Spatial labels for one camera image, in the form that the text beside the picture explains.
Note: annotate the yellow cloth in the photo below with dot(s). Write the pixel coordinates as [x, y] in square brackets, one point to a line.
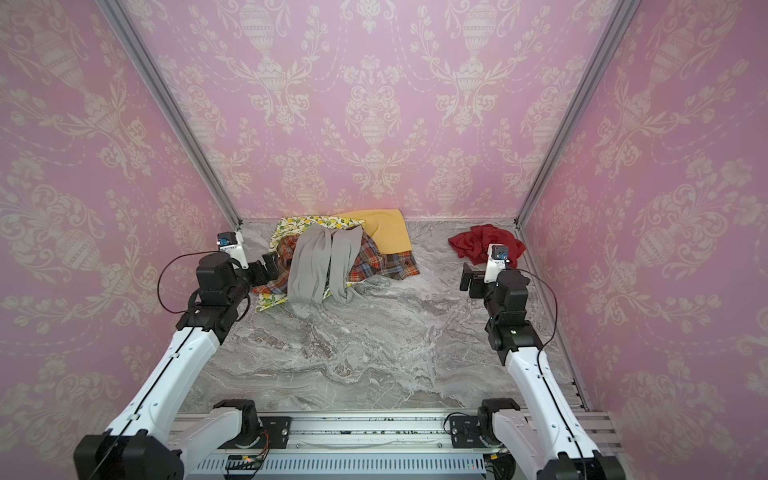
[386, 227]

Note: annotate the aluminium right corner post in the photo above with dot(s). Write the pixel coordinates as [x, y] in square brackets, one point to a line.
[610, 39]

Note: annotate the aluminium left corner post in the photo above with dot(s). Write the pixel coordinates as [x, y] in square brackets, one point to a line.
[118, 18]

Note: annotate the lemon print cloth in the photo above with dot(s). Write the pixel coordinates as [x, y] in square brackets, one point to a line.
[295, 226]

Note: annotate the red fleece cloth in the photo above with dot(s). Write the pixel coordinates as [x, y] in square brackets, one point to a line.
[473, 244]

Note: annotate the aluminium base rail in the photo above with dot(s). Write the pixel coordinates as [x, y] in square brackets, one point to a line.
[385, 444]

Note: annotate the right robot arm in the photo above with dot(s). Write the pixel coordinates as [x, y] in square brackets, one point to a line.
[528, 372]

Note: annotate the aluminium corner post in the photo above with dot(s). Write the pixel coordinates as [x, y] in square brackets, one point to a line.
[118, 18]
[610, 39]

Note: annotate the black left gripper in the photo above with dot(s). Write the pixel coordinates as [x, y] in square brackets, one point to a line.
[269, 266]

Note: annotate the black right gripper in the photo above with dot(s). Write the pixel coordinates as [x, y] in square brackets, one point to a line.
[474, 281]

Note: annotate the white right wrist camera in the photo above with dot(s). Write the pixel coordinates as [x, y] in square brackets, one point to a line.
[498, 259]

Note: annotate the plaid flannel shirt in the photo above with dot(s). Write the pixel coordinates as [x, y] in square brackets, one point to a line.
[368, 263]

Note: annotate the grey knit cloth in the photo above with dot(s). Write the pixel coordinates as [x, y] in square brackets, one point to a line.
[322, 261]

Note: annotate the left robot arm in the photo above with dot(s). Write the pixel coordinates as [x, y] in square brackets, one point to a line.
[138, 443]

